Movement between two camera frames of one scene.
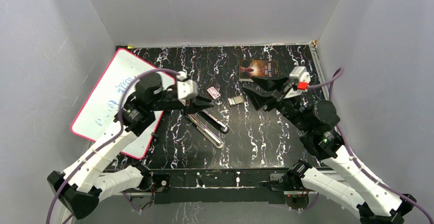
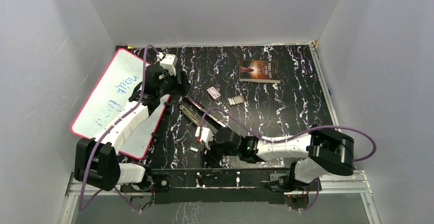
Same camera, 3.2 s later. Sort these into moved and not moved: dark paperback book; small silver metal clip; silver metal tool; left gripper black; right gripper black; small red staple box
Moved: right gripper black; left gripper black
Not moved: small red staple box; small silver metal clip; silver metal tool; dark paperback book
